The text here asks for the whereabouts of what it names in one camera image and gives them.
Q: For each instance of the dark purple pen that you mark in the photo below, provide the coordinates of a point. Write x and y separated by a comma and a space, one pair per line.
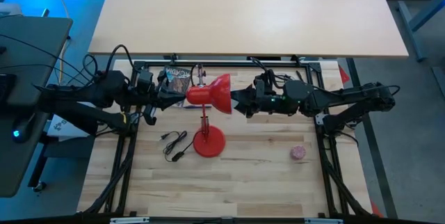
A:
198, 106

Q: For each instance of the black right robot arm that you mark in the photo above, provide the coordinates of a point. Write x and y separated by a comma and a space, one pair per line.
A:
347, 97

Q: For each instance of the red triangular corner bracket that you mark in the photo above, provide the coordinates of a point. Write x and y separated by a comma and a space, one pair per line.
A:
344, 76
376, 210

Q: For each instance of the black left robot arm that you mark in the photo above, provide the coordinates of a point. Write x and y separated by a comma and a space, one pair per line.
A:
87, 95

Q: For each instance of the pink round ball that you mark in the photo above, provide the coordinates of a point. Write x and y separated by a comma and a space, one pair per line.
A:
298, 152

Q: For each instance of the black computer mouse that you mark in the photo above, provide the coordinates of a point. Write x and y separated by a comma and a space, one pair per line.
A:
22, 128

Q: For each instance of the black caster wheel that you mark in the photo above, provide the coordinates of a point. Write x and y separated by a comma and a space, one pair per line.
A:
39, 186

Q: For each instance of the light wooden table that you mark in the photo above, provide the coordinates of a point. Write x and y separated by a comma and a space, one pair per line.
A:
243, 15

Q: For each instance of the red desk lamp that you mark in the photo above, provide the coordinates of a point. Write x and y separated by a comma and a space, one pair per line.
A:
208, 93

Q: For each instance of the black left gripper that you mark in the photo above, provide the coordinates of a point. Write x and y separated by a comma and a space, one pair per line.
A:
147, 95

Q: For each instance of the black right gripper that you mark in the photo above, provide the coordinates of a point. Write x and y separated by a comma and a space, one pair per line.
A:
269, 100

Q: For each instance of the thin black stick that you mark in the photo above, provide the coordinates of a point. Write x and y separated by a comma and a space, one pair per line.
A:
299, 73

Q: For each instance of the grey table leg frame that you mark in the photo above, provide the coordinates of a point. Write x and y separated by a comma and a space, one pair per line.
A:
413, 25

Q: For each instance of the Acadia printed booklet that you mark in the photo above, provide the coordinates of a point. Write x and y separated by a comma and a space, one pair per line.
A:
179, 78

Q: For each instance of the white printed paper bag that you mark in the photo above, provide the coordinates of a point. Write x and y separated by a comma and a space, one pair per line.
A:
62, 128

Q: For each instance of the dark grey side desk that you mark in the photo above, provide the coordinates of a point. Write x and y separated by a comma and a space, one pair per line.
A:
31, 50

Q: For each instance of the black table edge rail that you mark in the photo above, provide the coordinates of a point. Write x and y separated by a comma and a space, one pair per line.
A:
226, 64

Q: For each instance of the black rig base bar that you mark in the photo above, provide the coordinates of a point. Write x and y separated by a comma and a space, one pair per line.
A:
372, 147

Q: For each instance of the silver mount bracket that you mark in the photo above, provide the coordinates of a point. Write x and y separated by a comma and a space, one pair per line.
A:
130, 221
323, 221

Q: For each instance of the black frame brace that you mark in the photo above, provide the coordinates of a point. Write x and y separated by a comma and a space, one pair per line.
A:
111, 185
347, 192

